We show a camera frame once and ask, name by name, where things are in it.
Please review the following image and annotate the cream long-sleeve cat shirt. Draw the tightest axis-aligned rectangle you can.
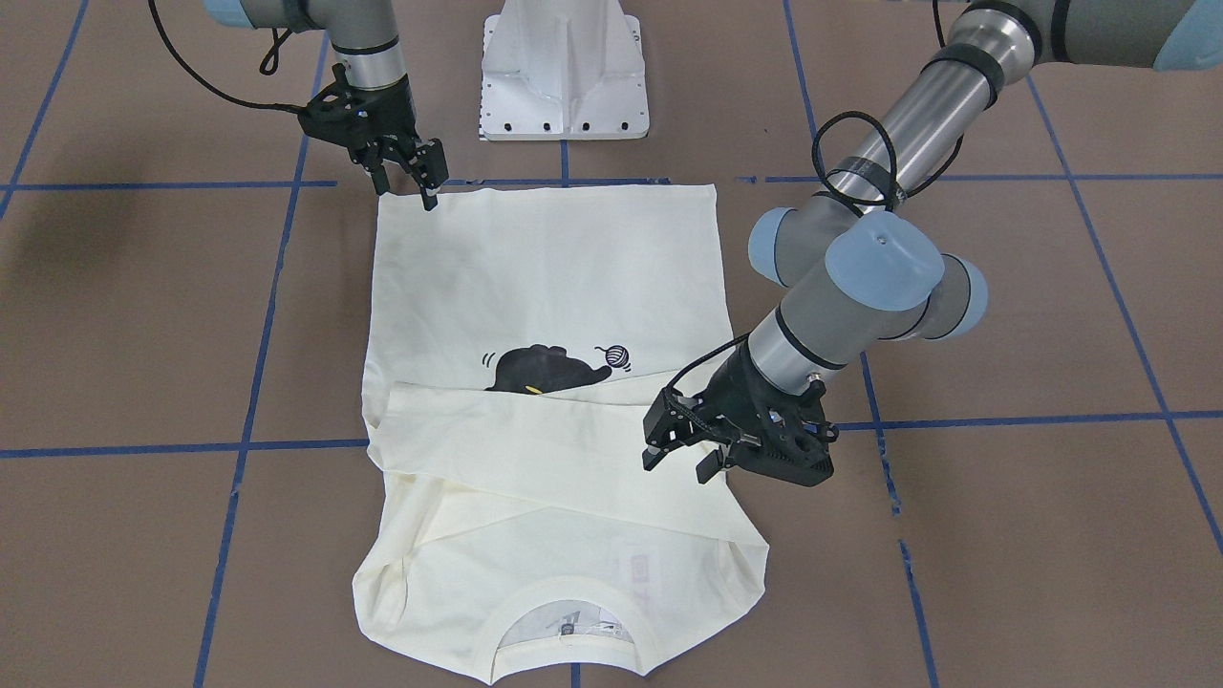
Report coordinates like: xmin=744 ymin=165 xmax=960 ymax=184
xmin=353 ymin=185 xmax=769 ymax=684

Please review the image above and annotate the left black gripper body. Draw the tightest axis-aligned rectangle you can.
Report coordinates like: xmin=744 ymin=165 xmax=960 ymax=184
xmin=645 ymin=341 xmax=838 ymax=488

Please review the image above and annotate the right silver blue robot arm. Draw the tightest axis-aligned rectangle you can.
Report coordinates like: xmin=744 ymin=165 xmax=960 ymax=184
xmin=203 ymin=1 xmax=449 ymax=211

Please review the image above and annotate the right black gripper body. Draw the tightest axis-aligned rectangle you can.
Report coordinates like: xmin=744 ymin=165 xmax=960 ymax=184
xmin=298 ymin=65 xmax=450 ymax=187

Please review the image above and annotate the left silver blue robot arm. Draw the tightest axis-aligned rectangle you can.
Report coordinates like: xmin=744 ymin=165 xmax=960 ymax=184
xmin=642 ymin=1 xmax=1221 ymax=486

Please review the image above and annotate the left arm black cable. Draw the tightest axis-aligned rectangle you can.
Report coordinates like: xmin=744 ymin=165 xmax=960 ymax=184
xmin=665 ymin=110 xmax=966 ymax=402

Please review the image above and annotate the white central pedestal column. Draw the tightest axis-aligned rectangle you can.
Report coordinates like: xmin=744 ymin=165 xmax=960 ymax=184
xmin=478 ymin=1 xmax=651 ymax=142

